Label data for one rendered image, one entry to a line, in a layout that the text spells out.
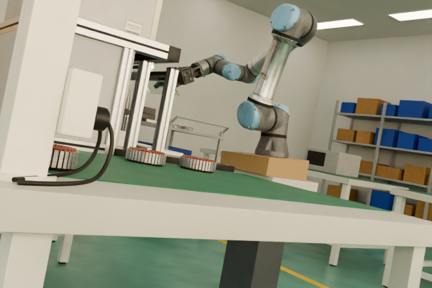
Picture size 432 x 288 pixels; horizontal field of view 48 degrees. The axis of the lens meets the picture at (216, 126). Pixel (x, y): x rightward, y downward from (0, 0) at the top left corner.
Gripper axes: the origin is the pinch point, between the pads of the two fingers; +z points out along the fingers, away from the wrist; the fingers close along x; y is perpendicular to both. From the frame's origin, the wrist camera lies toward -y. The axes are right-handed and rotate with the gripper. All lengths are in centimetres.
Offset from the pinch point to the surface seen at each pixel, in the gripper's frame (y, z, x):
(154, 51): 57, 28, -20
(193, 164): 73, 35, 13
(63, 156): 112, 80, -14
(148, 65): 55, 31, -16
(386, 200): -267, -478, 349
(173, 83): 55, 24, -8
